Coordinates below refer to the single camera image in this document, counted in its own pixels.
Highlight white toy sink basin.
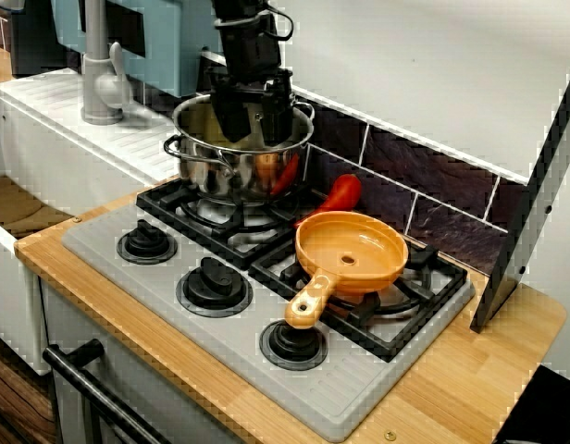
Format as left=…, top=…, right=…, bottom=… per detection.
left=0, top=68, right=178, bottom=376

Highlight dark grey side panel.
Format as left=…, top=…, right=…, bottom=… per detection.
left=469, top=59, right=570, bottom=334

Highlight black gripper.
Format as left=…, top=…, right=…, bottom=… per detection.
left=205, top=66, right=297, bottom=146

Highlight dark tile backsplash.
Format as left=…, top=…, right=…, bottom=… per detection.
left=194, top=50, right=529, bottom=277

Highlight black stove knob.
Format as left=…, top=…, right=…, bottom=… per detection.
left=175, top=257, right=254, bottom=319
left=116, top=219, right=179, bottom=265
left=259, top=318, right=331, bottom=372

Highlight white oven door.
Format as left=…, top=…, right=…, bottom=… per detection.
left=39, top=277, right=249, bottom=444

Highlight black box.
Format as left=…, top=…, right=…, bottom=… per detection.
left=492, top=363, right=570, bottom=444

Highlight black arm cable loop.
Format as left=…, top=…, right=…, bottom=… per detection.
left=254, top=7, right=296, bottom=43

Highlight teal toy cabinet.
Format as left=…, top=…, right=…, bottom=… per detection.
left=51, top=0, right=238, bottom=98

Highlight grey stove top plate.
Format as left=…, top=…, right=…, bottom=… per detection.
left=61, top=182, right=477, bottom=443

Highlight stainless steel pot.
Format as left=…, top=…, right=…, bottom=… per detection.
left=163, top=94, right=316, bottom=204

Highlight orange toy frying pan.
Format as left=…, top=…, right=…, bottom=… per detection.
left=284, top=211, right=410, bottom=330

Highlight grey toy faucet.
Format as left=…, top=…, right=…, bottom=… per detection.
left=80, top=0, right=133, bottom=126

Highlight black oven door handle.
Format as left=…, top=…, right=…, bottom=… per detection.
left=42, top=338, right=170, bottom=444

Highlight red toy chili pepper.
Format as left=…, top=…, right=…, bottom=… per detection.
left=292, top=173, right=363, bottom=228

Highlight black burner grate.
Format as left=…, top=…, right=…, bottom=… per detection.
left=247, top=235, right=469, bottom=364
left=135, top=178, right=314, bottom=272

